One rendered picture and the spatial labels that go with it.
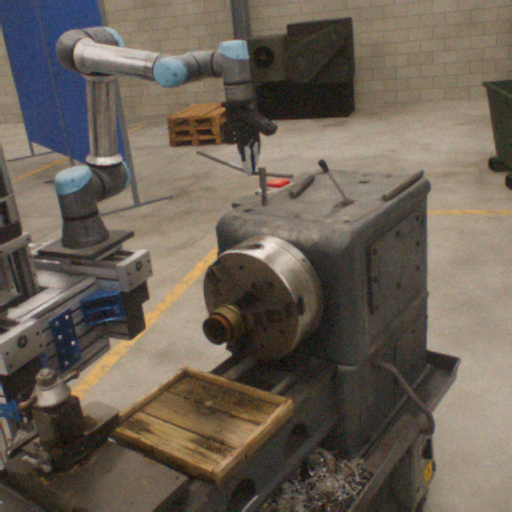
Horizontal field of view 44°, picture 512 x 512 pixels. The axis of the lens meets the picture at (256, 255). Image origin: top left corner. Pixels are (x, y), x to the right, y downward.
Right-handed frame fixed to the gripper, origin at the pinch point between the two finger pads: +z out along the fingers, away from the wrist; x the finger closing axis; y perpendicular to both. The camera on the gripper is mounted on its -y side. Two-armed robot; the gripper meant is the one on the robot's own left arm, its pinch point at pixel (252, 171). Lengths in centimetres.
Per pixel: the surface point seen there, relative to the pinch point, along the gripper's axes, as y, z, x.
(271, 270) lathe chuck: -20.4, 17.5, 24.0
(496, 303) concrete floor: -14, 138, -214
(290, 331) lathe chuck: -24.5, 33.7, 24.1
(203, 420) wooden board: -13, 49, 48
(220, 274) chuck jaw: -6.1, 19.9, 26.7
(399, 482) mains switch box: -35, 110, -18
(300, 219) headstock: -15.8, 12.1, 1.6
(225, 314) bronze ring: -13.3, 25.8, 35.3
